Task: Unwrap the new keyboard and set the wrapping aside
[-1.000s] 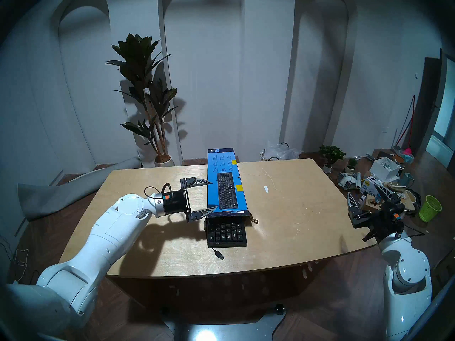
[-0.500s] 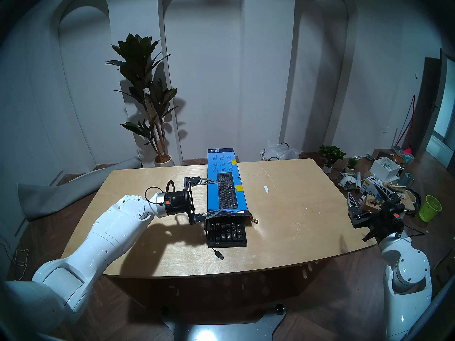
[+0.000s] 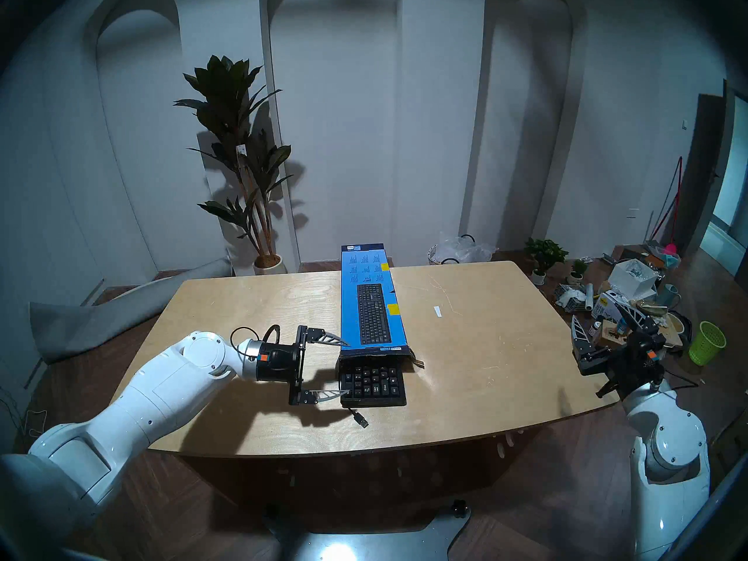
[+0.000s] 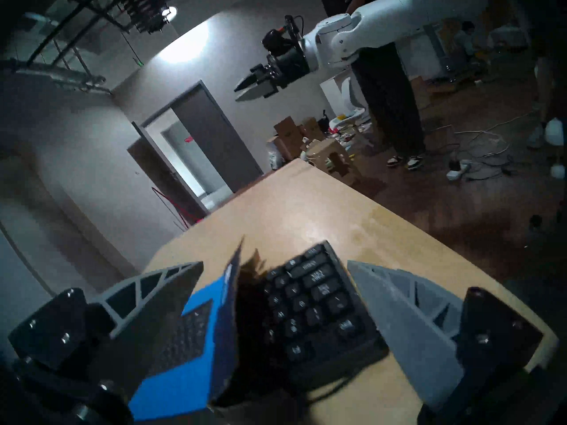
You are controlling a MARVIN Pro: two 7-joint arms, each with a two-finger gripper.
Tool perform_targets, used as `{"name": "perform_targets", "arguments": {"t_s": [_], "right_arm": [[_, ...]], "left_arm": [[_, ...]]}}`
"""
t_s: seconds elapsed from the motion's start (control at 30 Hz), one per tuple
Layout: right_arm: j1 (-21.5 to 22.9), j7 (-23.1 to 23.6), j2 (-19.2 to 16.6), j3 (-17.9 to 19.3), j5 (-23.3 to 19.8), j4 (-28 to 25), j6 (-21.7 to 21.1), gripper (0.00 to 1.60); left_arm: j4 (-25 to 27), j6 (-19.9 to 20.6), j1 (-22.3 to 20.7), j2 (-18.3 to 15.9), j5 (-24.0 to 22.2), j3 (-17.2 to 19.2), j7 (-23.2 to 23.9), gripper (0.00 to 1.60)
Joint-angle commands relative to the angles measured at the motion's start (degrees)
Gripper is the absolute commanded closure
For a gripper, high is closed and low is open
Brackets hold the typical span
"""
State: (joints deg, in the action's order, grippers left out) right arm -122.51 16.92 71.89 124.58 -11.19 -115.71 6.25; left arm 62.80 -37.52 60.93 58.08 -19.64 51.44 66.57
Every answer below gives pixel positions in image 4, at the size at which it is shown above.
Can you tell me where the blue cardboard keyboard box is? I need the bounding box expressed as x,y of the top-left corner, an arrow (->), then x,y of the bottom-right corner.
128,236 -> 245,422

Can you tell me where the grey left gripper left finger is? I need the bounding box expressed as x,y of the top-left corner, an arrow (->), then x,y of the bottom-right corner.
8,263 -> 204,398

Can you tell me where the red handled broom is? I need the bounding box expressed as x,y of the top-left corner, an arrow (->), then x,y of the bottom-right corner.
152,187 -> 198,229

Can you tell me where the dark brown door leaf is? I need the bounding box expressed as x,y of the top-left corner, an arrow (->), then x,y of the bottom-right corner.
171,80 -> 265,193
128,122 -> 209,219

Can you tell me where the person in black clothes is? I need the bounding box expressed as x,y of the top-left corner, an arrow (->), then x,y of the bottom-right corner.
321,0 -> 427,171

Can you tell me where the black ceiling light rig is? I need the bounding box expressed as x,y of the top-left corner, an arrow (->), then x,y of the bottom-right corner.
116,0 -> 178,35

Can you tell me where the white moulded chair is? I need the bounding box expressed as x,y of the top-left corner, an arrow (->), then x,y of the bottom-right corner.
320,77 -> 369,121

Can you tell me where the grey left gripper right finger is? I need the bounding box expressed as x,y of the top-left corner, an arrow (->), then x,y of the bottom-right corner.
347,260 -> 544,412

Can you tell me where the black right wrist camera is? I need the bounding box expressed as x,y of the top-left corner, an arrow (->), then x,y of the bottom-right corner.
261,15 -> 306,53

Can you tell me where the white plastic jug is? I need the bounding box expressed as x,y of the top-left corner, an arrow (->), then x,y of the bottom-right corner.
544,118 -> 565,147

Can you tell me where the black computer keyboard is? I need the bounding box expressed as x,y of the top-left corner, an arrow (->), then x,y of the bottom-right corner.
255,240 -> 390,391

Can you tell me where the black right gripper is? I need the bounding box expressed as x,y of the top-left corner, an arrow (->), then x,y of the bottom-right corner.
234,40 -> 311,103

